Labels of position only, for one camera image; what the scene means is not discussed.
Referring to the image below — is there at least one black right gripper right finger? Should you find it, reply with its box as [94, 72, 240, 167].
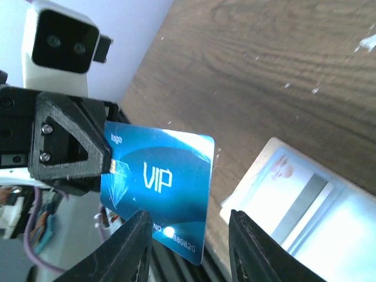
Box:
[229, 210, 323, 282]

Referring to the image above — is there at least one white red card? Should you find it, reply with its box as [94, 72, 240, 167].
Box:
[243, 151, 334, 249]

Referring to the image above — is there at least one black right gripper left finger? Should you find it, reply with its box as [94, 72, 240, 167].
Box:
[56, 210, 152, 282]

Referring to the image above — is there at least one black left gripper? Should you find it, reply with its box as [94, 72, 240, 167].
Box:
[1, 86, 119, 196]

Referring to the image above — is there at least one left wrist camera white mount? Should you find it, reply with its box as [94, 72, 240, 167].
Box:
[21, 1, 113, 98]

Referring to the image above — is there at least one beige leather card holder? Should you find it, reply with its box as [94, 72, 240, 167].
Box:
[220, 137, 375, 281]

